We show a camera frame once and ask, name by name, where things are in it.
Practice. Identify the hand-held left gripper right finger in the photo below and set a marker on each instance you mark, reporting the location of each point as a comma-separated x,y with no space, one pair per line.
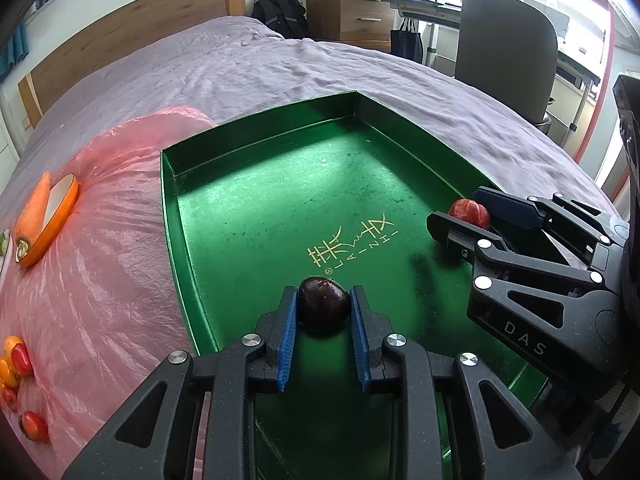
359,340

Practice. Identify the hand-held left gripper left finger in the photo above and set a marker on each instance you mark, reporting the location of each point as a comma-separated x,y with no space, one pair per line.
287,340

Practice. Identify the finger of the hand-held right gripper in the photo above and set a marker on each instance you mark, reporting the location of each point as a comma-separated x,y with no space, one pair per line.
510,208
500,260

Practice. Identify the red plum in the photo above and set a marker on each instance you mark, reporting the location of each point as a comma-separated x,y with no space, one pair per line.
9,399
22,360
467,212
35,426

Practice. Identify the dark purple plum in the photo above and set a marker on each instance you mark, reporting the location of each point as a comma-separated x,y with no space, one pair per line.
324,305

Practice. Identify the green tray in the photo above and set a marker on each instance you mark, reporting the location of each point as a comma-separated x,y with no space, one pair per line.
300,200

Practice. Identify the grey office chair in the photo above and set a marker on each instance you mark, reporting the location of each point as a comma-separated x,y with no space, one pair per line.
505,60

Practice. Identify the pink plastic sheet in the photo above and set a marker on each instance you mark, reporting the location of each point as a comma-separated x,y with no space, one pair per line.
115,270

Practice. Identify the black bag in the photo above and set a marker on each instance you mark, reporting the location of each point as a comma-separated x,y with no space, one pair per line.
406,42

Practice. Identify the grey desk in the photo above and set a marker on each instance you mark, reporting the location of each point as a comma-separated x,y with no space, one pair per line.
425,7

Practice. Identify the purple bed sheet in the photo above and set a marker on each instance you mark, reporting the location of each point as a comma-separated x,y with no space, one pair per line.
300,70

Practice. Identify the wooden drawer cabinet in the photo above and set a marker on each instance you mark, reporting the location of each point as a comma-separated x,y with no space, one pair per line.
345,15

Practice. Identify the orange plate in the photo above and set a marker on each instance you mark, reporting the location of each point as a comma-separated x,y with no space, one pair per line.
62,212

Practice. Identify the carrot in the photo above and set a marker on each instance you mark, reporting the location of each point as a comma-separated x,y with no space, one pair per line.
32,210

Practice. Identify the patterned plate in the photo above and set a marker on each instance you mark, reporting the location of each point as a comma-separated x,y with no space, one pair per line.
2,265

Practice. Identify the black backpack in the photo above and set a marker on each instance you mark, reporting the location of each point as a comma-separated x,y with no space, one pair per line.
280,12

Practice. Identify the wooden headboard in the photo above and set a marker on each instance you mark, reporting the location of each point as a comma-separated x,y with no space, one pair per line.
125,35

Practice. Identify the white wardrobe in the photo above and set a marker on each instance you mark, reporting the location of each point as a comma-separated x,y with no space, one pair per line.
7,125

